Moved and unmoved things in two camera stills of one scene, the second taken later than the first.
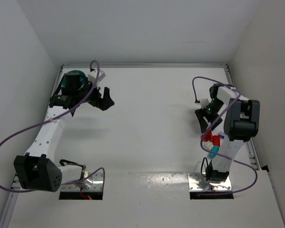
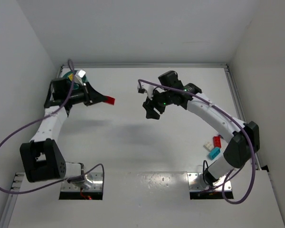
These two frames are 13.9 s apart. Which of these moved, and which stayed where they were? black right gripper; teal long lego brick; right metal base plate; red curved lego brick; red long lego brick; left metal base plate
Moved: black right gripper; red curved lego brick
Stayed: red long lego brick; right metal base plate; left metal base plate; teal long lego brick
